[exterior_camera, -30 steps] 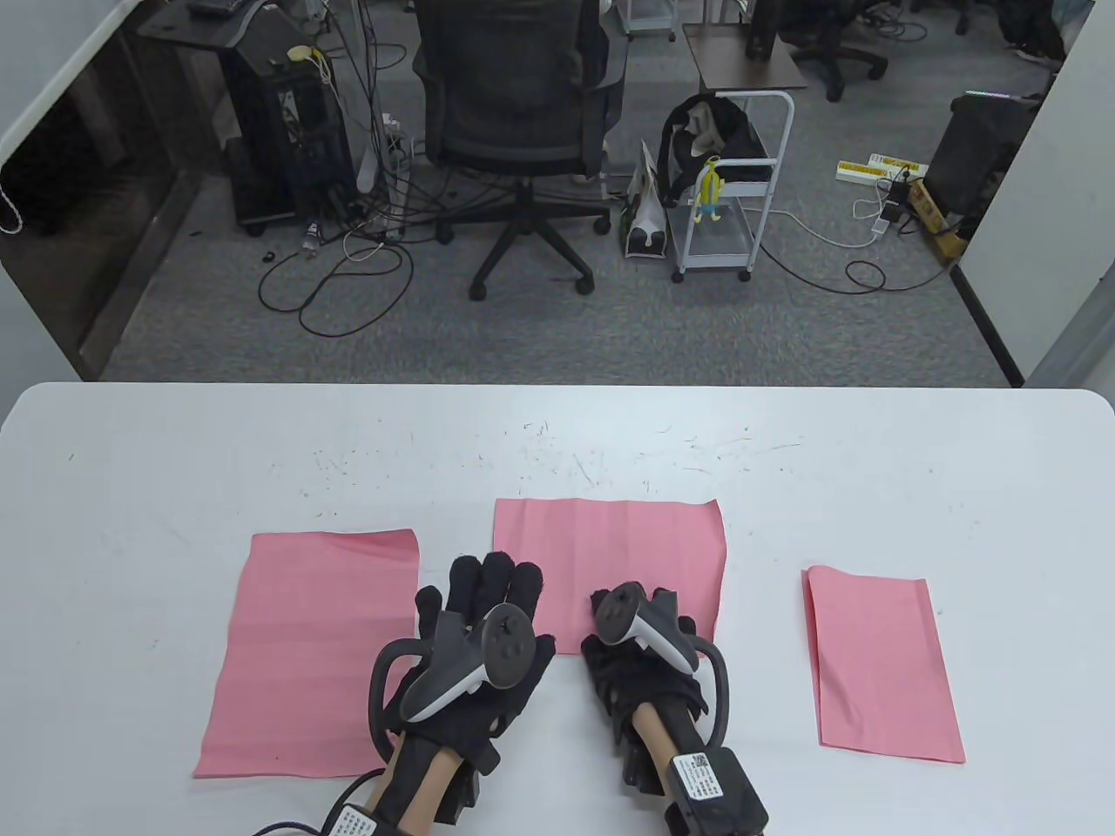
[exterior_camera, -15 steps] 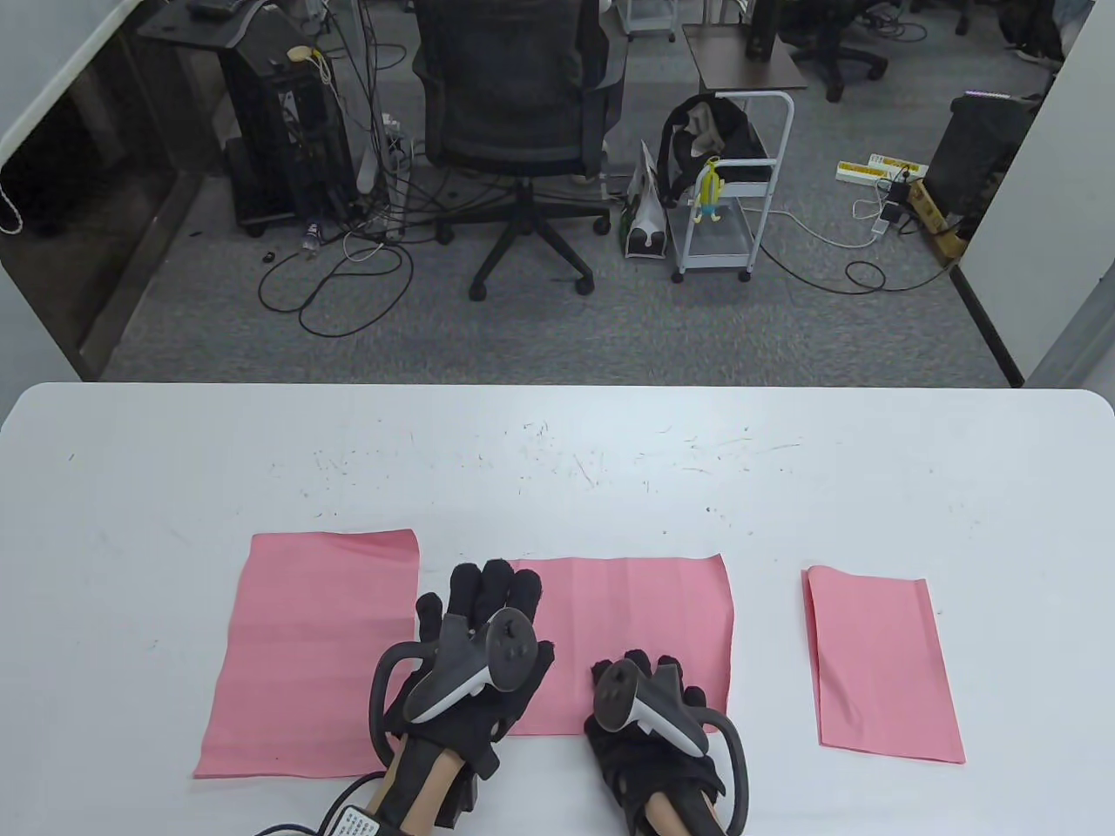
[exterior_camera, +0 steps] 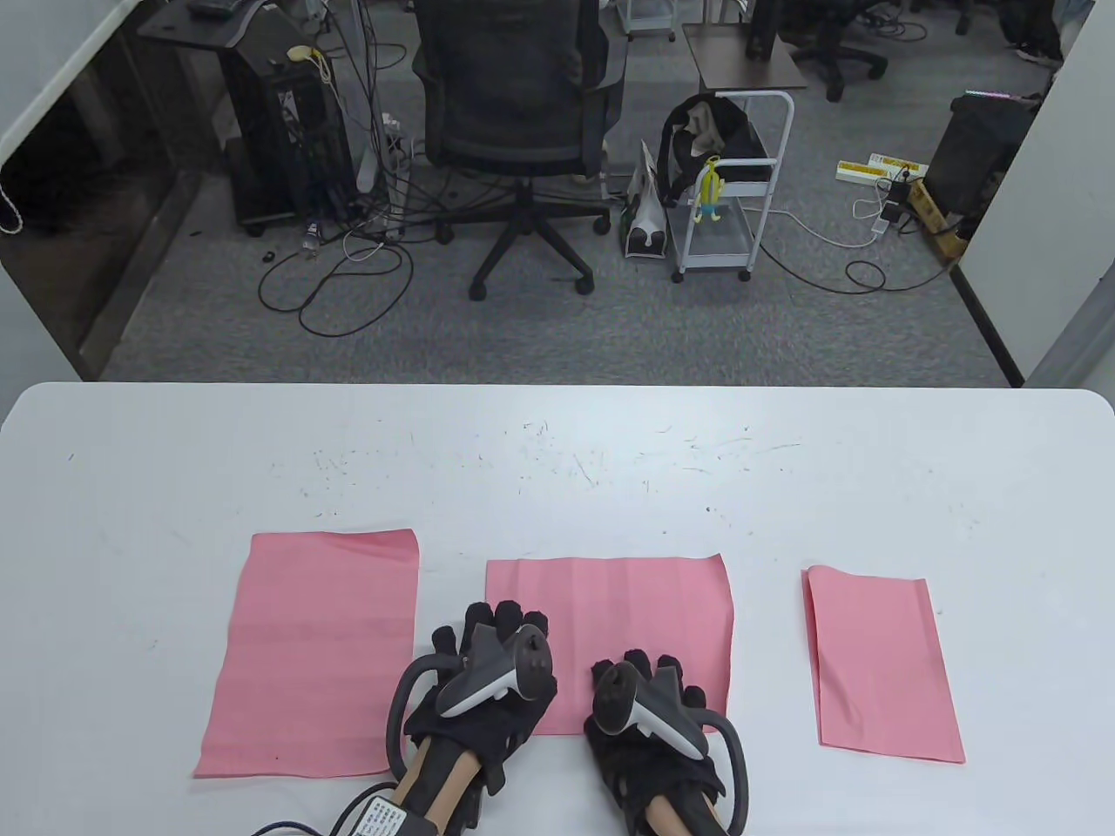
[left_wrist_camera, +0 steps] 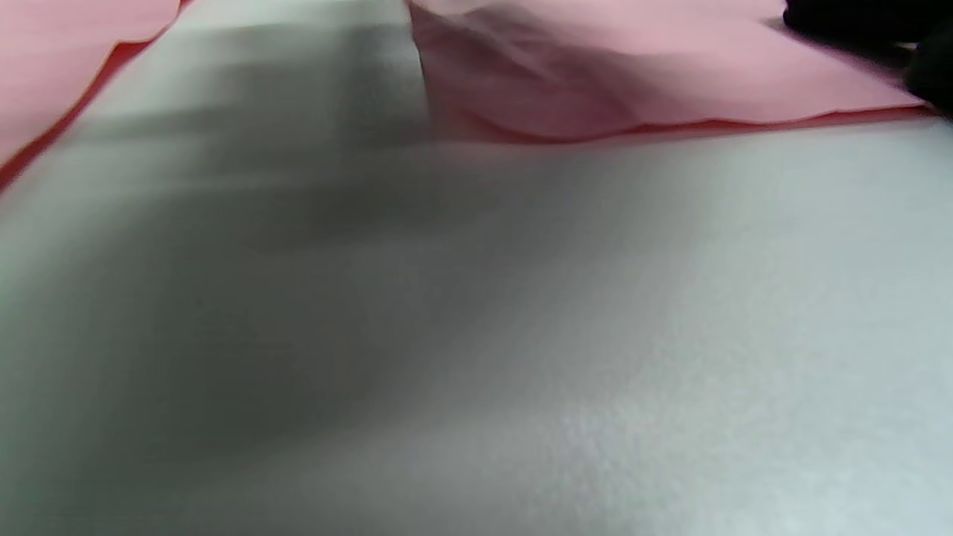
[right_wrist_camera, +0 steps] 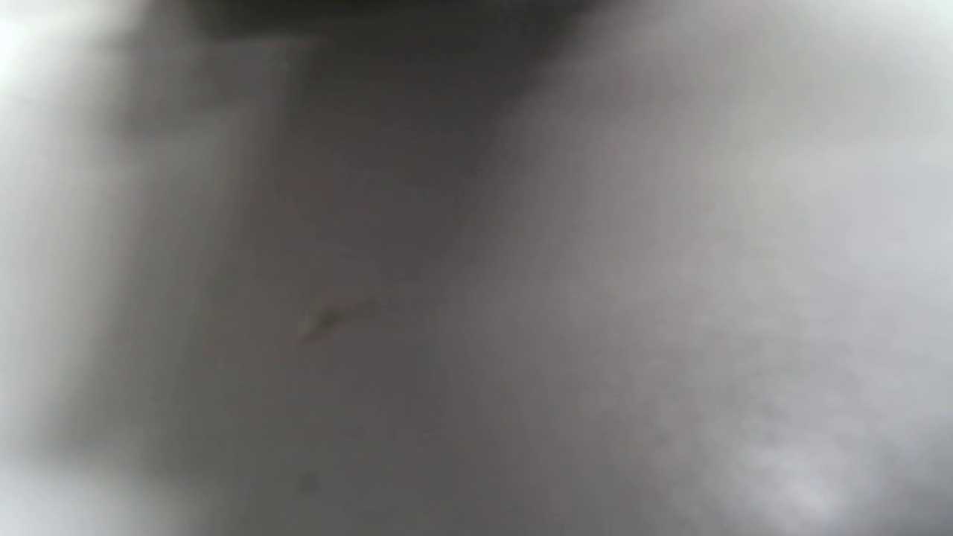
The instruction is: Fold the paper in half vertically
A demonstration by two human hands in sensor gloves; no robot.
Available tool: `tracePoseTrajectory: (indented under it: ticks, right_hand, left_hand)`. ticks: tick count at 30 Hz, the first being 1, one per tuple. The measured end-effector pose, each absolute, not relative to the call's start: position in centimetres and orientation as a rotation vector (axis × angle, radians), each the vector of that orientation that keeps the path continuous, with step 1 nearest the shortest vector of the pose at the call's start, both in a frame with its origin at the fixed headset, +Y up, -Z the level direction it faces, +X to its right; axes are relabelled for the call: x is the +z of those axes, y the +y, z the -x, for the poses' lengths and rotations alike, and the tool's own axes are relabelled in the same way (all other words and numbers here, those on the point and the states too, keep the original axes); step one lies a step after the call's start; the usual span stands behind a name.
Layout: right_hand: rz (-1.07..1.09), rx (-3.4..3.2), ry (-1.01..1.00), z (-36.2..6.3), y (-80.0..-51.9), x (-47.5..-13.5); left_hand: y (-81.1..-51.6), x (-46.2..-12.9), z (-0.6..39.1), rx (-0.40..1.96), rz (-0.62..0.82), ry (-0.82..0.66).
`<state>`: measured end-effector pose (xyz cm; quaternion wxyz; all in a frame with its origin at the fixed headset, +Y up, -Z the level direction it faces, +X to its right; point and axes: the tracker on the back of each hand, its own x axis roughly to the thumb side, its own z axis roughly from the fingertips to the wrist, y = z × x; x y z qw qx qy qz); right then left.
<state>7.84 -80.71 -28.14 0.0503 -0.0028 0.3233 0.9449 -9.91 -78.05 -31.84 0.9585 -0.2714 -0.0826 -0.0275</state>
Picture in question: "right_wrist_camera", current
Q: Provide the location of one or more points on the person's right hand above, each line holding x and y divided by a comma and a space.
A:
387, 13

